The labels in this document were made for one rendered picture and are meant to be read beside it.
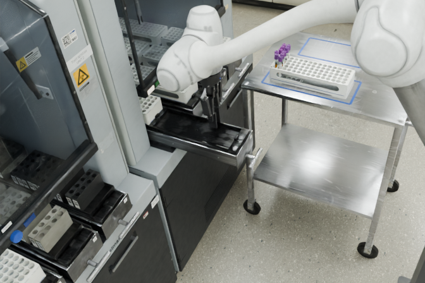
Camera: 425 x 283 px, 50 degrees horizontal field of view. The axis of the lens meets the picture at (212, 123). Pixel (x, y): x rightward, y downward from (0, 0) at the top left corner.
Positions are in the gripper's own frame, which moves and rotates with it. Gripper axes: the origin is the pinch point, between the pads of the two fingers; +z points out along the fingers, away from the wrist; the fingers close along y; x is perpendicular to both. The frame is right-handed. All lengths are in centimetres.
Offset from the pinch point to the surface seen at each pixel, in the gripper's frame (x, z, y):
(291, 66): 16.6, -3.6, -32.7
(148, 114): -21.7, -1.4, 8.1
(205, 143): 1.4, 3.0, 10.2
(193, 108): -11.8, 3.7, -5.4
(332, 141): 29, 56, -61
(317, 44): 18, 2, -60
